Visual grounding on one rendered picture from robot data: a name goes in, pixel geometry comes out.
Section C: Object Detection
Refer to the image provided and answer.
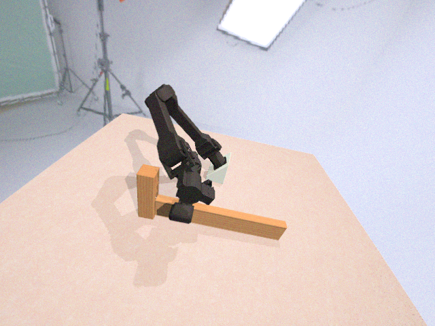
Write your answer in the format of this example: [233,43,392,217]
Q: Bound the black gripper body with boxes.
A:
[169,200,194,224]

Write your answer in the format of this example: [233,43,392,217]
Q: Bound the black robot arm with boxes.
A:
[144,84,227,205]

